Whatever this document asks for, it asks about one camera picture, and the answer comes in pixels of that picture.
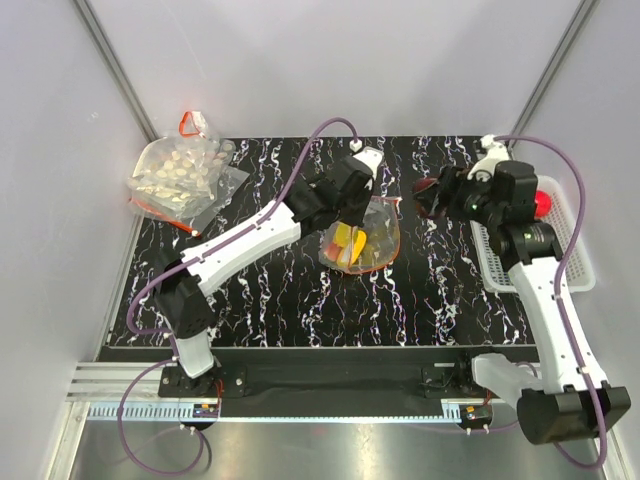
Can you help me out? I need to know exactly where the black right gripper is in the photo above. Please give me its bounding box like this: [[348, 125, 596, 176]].
[[413, 164, 503, 229]]

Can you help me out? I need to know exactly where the yellow starfruit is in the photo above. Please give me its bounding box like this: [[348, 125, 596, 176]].
[[332, 222, 353, 248]]

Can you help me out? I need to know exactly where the yellow orange mango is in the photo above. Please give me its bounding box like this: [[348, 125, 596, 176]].
[[344, 227, 367, 266]]

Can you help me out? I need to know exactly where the clear orange-zip bag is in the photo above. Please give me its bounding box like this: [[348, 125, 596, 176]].
[[319, 196, 402, 275]]

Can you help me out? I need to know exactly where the dark purple plum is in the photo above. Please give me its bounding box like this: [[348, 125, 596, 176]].
[[412, 177, 444, 220]]

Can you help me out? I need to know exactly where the watermelon slice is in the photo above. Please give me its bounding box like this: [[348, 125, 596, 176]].
[[324, 242, 343, 262]]

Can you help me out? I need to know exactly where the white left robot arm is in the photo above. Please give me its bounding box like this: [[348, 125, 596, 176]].
[[152, 147, 384, 396]]

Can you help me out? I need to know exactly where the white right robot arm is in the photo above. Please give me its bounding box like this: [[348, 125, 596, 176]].
[[430, 161, 631, 445]]

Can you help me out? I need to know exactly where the orange bag loop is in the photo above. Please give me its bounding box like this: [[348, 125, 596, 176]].
[[179, 111, 208, 138]]

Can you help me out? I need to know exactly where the red apple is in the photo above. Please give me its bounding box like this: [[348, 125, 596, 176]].
[[534, 190, 553, 218]]

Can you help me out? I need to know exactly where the white plastic basket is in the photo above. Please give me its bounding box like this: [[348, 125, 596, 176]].
[[471, 176, 596, 294]]

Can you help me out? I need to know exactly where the pile of spare bags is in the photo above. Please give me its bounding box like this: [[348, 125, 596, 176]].
[[126, 137, 249, 236]]

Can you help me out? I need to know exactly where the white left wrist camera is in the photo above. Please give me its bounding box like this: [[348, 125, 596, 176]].
[[349, 140, 384, 183]]

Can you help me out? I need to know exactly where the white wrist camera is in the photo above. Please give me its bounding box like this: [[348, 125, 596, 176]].
[[349, 140, 384, 183], [467, 135, 511, 182]]

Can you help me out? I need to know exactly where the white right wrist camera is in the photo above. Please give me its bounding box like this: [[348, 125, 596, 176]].
[[467, 135, 511, 182]]

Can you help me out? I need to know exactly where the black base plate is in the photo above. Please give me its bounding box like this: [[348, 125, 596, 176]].
[[158, 346, 516, 399]]

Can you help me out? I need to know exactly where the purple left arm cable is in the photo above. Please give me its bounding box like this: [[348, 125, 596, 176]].
[[115, 117, 362, 474]]

